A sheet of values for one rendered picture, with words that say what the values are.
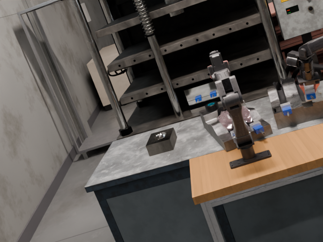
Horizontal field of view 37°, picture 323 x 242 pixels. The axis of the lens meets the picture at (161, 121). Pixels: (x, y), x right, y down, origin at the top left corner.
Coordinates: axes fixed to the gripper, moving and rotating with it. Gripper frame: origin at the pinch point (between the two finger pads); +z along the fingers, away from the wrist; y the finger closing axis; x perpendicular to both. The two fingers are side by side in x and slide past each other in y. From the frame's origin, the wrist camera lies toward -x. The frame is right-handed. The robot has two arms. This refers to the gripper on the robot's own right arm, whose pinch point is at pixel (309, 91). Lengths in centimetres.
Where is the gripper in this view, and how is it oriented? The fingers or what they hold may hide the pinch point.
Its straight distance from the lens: 255.4
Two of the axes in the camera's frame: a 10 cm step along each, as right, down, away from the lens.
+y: -9.6, 1.7, 2.0
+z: 2.6, 7.6, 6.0
